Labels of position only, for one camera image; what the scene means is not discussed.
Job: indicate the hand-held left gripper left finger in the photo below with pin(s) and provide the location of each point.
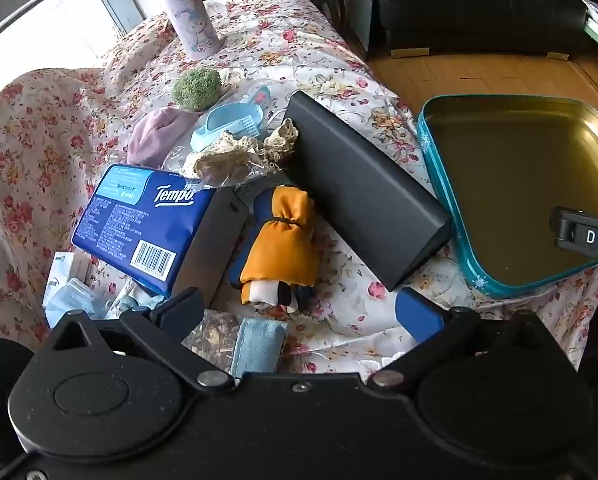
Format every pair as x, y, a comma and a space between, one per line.
179, 310

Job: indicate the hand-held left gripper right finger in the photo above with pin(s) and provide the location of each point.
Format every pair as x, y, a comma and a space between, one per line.
419, 315

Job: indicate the black sofa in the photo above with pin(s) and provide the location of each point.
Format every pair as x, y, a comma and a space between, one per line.
479, 5

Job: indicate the pink knitted cloth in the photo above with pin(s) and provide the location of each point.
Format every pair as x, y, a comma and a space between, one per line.
159, 135

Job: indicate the green curly scrubber ball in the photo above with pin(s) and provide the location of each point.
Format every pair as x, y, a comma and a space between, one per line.
196, 87

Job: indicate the floral printed tablecloth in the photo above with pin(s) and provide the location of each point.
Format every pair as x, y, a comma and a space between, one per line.
44, 160

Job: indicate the grey cabinet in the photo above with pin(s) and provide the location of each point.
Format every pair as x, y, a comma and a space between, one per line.
361, 10

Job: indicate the blue tissue pack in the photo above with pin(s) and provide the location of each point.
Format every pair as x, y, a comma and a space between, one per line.
144, 220

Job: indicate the teal tin box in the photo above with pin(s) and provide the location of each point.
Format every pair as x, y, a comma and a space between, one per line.
519, 185

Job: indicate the white tissue packet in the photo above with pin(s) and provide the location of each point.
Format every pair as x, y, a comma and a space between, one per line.
61, 267

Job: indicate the light blue folded cloth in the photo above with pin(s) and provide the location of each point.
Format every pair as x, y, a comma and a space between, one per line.
256, 345

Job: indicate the clear dried flower packet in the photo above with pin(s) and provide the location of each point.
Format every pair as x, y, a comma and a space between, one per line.
209, 340

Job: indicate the orange and blue plush doll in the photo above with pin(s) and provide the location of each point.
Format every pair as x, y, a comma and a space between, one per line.
279, 245

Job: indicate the long black box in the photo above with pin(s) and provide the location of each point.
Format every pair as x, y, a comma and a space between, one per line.
364, 195

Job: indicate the bagged cream crochet lace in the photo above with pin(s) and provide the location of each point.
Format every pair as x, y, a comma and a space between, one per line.
239, 152

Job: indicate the purple cartoon water bottle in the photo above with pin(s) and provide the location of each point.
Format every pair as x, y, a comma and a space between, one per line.
184, 15

